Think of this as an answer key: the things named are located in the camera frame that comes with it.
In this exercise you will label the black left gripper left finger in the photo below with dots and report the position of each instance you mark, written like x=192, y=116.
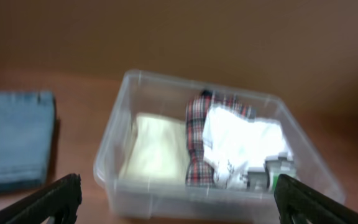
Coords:
x=59, y=200

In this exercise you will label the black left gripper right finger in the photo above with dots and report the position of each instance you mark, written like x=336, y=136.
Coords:
x=299, y=203

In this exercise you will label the white printed t-shirt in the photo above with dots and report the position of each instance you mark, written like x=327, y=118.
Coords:
x=245, y=152

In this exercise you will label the red navy plaid shirt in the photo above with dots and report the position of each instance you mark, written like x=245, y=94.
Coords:
x=199, y=173

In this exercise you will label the cream cloth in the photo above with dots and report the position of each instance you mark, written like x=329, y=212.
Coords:
x=157, y=151

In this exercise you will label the folded blue denim jeans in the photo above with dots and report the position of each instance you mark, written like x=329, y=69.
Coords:
x=27, y=120

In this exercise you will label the clear plastic storage bin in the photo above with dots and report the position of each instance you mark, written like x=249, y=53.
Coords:
x=147, y=92

